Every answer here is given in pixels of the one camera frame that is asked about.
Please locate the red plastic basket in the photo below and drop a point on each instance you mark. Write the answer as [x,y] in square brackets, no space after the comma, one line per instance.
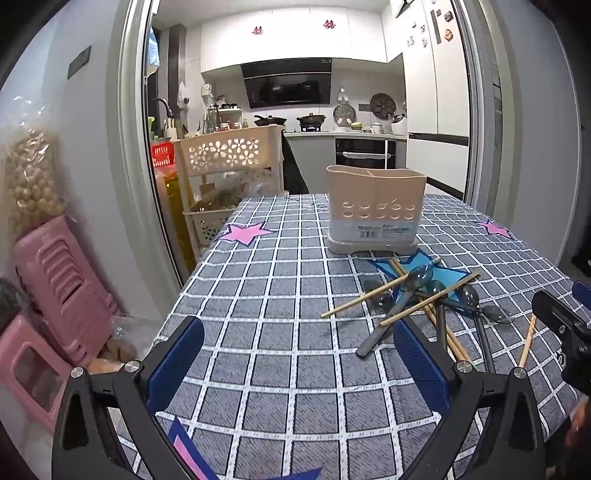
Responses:
[162,154]

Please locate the dark translucent spoon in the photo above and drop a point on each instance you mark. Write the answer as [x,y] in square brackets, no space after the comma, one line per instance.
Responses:
[497,314]
[418,277]
[378,297]
[471,295]

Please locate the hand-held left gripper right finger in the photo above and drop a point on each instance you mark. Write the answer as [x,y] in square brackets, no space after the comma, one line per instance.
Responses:
[420,362]

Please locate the white upper kitchen cabinets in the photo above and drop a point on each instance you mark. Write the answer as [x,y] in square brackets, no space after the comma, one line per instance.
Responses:
[295,41]

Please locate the white hanging plastic bag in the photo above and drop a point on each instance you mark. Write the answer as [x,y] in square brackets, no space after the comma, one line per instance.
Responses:
[183,97]

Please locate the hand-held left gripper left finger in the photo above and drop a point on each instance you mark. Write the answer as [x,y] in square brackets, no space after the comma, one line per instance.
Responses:
[178,362]

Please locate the wooden chopstick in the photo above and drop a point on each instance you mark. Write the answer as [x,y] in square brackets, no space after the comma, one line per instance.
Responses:
[450,348]
[461,353]
[360,300]
[526,344]
[415,307]

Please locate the beige floral basket trolley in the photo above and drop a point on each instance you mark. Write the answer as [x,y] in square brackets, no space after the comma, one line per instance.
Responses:
[221,152]

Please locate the blue hanging cloth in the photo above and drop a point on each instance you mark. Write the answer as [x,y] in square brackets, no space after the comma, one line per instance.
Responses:
[153,48]

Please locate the white spice rack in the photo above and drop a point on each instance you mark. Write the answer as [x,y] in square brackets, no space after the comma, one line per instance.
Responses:
[224,120]

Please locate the beige plastic utensil holder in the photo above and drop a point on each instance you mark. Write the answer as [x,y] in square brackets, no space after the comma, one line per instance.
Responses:
[374,203]

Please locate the white kitchen container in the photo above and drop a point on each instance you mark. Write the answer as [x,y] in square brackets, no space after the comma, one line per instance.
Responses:
[171,131]

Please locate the black built-in oven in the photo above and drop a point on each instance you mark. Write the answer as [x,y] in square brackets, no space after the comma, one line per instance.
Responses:
[364,154]

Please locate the grey checked star tablecloth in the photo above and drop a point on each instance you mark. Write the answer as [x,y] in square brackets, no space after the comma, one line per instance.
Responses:
[277,323]

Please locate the clear plastic bag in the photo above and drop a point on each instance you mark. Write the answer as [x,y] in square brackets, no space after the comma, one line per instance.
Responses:
[124,332]

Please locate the black kitchen faucet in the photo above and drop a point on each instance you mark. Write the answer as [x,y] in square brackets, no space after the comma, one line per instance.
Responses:
[162,104]

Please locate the yellow cooking oil bottle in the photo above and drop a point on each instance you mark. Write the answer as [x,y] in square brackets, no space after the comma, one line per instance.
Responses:
[173,217]

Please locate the stack of pink plastic stools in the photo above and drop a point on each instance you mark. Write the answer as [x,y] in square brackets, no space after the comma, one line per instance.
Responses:
[64,277]

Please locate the green dish soap bottle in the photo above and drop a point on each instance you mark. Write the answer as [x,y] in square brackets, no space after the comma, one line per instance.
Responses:
[152,129]

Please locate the black range hood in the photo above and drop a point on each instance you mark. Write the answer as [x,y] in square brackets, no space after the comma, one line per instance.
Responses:
[286,85]

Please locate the black cloth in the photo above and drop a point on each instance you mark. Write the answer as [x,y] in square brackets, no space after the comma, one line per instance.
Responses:
[295,170]

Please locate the crumpled plastic bag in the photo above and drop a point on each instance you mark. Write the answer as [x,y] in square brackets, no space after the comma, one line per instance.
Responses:
[240,189]

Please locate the clear bag of pale beans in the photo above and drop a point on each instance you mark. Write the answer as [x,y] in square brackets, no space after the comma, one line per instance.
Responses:
[32,184]

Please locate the black wok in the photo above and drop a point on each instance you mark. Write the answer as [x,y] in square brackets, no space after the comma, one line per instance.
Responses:
[270,121]

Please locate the white refrigerator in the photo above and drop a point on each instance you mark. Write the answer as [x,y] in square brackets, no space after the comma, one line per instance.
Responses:
[438,92]

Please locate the white kitchen appliance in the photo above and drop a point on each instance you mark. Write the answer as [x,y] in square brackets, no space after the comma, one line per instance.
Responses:
[400,124]

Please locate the dark wall switch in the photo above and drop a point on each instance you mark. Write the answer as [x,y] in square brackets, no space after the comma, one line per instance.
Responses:
[78,62]

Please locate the grey base cabinet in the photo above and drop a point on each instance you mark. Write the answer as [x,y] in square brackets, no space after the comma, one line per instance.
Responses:
[314,161]

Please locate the round grey plate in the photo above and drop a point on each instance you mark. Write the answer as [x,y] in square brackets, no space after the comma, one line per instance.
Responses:
[344,115]

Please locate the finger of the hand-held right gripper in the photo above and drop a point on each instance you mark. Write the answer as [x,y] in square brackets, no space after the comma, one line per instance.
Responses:
[582,290]
[556,316]

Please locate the black cooking pot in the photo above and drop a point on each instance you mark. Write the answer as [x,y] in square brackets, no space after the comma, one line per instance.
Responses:
[311,122]

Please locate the round dark multi-well pan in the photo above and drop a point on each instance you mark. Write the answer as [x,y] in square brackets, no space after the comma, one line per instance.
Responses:
[383,106]

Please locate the black chopstick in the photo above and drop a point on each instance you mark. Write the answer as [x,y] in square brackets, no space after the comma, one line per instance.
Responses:
[436,288]

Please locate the pink plastic stool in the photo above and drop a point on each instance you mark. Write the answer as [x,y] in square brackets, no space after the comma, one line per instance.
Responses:
[32,369]

